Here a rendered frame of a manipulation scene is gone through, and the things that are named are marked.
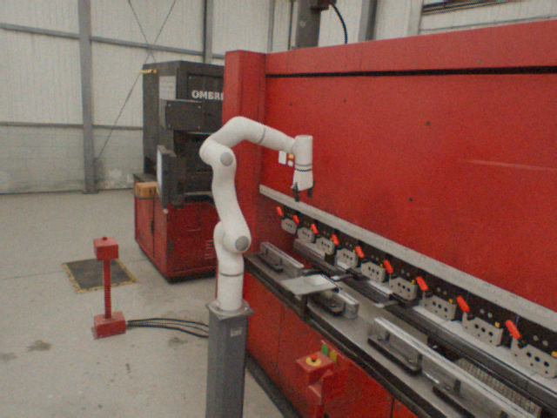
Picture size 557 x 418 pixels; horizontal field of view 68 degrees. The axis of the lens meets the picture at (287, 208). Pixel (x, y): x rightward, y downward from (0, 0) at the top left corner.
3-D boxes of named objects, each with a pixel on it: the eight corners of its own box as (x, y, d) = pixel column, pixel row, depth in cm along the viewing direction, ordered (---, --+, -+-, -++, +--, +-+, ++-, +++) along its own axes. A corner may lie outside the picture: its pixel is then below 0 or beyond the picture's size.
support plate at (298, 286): (279, 282, 238) (279, 281, 238) (317, 276, 251) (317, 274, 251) (296, 296, 223) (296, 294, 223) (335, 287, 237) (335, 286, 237)
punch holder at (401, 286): (387, 288, 197) (392, 255, 193) (400, 285, 202) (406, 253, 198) (412, 301, 185) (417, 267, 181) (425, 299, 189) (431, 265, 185)
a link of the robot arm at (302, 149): (291, 161, 208) (300, 165, 200) (291, 135, 203) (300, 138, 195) (305, 159, 212) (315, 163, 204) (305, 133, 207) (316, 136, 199)
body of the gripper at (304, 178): (305, 163, 212) (305, 185, 216) (291, 167, 205) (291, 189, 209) (316, 165, 207) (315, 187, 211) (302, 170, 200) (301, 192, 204)
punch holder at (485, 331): (459, 329, 165) (467, 291, 160) (473, 325, 169) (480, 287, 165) (495, 349, 152) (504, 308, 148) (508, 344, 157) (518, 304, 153)
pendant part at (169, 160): (156, 191, 326) (156, 144, 317) (172, 191, 330) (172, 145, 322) (161, 205, 286) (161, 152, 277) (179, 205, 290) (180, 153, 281)
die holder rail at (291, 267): (259, 254, 312) (260, 242, 309) (266, 253, 315) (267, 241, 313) (295, 280, 271) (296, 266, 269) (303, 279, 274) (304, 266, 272)
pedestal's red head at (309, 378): (293, 380, 206) (296, 348, 201) (318, 371, 215) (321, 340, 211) (319, 405, 190) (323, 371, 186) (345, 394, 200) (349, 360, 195)
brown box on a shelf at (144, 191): (130, 192, 423) (130, 180, 420) (156, 191, 437) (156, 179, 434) (138, 199, 399) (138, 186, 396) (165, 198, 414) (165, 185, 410)
